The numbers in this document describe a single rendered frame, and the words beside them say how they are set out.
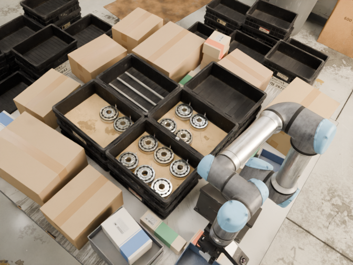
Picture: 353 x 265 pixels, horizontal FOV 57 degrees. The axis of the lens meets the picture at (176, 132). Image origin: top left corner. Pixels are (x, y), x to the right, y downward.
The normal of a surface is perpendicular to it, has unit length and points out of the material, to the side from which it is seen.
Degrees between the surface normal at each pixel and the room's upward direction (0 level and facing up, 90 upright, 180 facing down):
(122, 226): 0
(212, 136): 0
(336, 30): 73
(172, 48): 0
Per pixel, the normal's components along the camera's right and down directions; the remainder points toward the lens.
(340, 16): -0.54, 0.48
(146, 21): 0.08, -0.58
